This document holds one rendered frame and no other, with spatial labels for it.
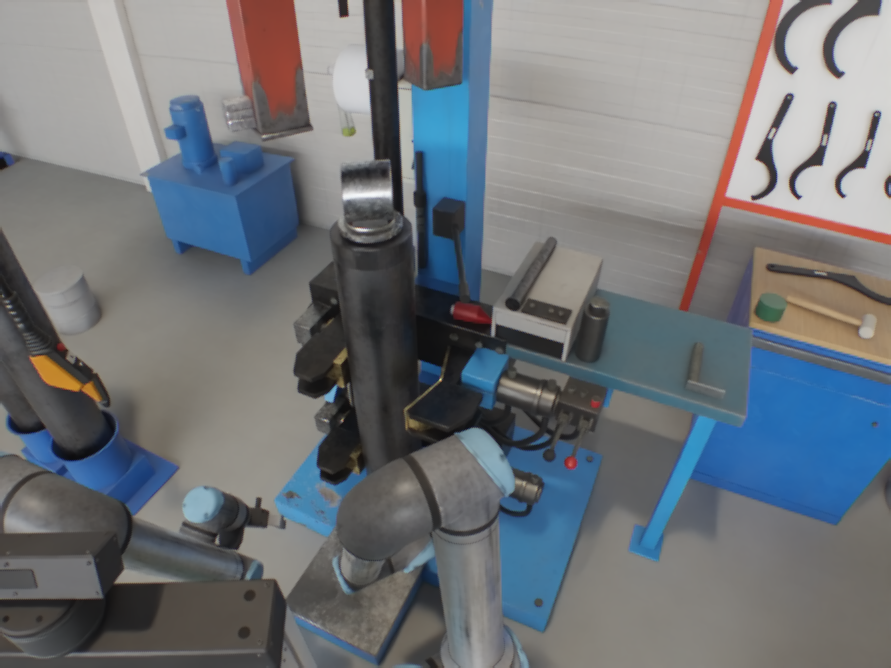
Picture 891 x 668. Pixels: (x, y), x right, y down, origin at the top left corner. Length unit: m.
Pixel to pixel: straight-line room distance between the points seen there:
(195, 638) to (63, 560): 0.12
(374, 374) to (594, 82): 2.11
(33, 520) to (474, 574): 0.66
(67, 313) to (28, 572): 3.58
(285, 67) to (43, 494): 0.86
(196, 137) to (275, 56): 2.96
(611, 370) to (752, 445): 1.14
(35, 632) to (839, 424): 2.53
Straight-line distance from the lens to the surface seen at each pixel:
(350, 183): 1.40
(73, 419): 2.64
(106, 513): 0.99
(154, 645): 0.52
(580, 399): 1.70
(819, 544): 3.01
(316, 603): 2.31
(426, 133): 1.78
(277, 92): 1.25
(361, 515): 0.84
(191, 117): 4.12
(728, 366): 1.88
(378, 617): 2.26
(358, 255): 1.44
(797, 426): 2.64
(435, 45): 1.38
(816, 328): 2.41
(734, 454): 2.79
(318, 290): 2.02
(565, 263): 1.91
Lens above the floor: 2.23
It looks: 41 degrees down
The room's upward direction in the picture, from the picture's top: straight up
